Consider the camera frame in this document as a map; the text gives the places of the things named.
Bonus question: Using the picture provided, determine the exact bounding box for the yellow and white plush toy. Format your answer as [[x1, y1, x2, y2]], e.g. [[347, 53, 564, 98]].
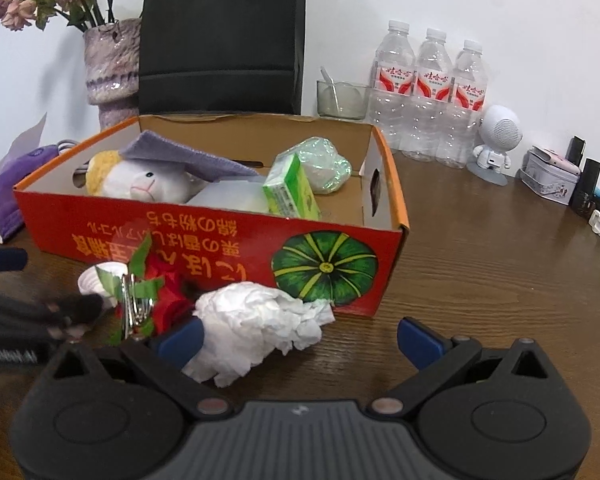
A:
[[85, 149, 207, 206]]

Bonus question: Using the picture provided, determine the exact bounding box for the purple tissue pack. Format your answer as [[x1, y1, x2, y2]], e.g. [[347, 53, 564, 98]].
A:
[[0, 112, 48, 243]]

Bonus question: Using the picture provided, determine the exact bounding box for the green carton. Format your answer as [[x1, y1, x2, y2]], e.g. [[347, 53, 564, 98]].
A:
[[262, 152, 322, 221]]

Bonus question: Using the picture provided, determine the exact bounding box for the small metal tin box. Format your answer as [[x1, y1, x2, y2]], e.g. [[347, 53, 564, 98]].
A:
[[519, 152, 581, 206]]

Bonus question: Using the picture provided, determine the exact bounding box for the clear plastic container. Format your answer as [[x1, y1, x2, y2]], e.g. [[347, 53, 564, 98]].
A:
[[186, 179, 271, 216]]

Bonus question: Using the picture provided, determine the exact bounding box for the crumpled clear plastic bag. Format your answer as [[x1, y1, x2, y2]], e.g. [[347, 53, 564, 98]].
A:
[[272, 136, 353, 196]]

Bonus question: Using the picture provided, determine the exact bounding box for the white tissue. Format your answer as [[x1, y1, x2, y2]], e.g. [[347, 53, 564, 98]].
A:
[[181, 282, 337, 388]]

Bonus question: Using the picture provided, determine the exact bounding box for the white robot figure speaker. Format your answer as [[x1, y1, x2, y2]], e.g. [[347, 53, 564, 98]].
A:
[[467, 104, 523, 186]]

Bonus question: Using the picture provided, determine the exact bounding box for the purple mottled ceramic vase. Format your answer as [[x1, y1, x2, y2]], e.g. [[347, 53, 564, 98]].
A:
[[82, 17, 143, 131]]

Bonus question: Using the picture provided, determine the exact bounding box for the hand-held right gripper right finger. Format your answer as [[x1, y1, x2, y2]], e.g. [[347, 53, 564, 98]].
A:
[[370, 316, 552, 418]]

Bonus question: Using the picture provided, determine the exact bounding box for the white round cap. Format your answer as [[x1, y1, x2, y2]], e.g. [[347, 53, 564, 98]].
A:
[[77, 261, 126, 308]]

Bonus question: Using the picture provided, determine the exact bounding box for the pink flat case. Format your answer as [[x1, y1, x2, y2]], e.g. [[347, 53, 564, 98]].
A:
[[530, 146, 581, 176]]

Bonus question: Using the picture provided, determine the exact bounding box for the small black case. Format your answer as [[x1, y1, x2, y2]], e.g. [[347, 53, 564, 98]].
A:
[[565, 136, 587, 166]]

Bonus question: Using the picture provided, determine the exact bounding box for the red cardboard box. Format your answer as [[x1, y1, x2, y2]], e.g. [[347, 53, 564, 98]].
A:
[[13, 112, 411, 320]]

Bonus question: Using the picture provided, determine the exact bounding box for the purple cloth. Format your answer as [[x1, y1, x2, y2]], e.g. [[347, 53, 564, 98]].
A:
[[119, 130, 261, 183]]

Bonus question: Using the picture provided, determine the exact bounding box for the red artificial flower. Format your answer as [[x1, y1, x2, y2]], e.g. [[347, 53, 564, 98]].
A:
[[95, 235, 198, 346]]

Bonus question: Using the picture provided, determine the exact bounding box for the clear water bottle red label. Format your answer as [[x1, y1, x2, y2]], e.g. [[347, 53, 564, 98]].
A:
[[402, 27, 453, 162], [367, 20, 416, 153], [436, 39, 490, 169]]

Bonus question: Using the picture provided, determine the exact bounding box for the tall black case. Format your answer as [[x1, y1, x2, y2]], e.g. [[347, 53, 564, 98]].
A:
[[570, 158, 600, 218]]

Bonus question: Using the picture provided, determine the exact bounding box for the white plastic spoon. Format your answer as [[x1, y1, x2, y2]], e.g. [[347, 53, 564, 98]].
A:
[[320, 66, 342, 113]]

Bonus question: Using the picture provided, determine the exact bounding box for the square glass container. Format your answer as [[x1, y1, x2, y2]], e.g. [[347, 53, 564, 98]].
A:
[[316, 80, 371, 121]]

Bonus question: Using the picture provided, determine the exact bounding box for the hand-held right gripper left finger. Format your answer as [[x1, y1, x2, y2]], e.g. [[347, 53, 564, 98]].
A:
[[52, 317, 232, 419]]

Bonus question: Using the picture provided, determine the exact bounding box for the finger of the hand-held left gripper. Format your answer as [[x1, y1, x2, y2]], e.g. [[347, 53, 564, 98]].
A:
[[0, 247, 29, 275], [0, 290, 106, 342]]

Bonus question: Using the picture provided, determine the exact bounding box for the black paper bag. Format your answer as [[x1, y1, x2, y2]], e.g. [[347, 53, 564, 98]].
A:
[[137, 0, 308, 116]]

